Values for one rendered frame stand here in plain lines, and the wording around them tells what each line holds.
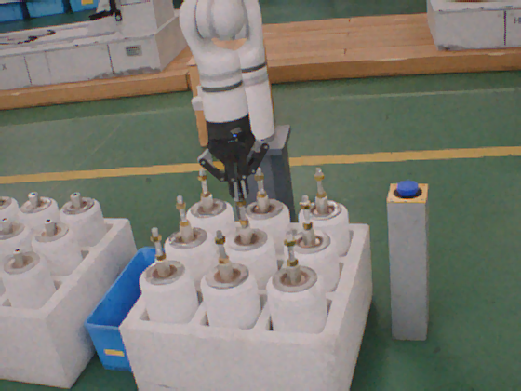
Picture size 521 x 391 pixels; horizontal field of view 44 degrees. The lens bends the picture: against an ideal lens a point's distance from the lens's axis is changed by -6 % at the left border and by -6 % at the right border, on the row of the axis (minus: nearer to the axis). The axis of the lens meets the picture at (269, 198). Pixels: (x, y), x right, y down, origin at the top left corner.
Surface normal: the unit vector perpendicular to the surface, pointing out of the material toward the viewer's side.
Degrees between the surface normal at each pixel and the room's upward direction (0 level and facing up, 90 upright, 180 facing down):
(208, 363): 90
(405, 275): 90
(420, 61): 90
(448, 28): 90
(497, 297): 0
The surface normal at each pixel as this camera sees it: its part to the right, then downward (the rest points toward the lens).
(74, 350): 0.96, 0.01
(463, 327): -0.12, -0.88
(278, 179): 0.59, 0.29
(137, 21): -0.15, 0.46
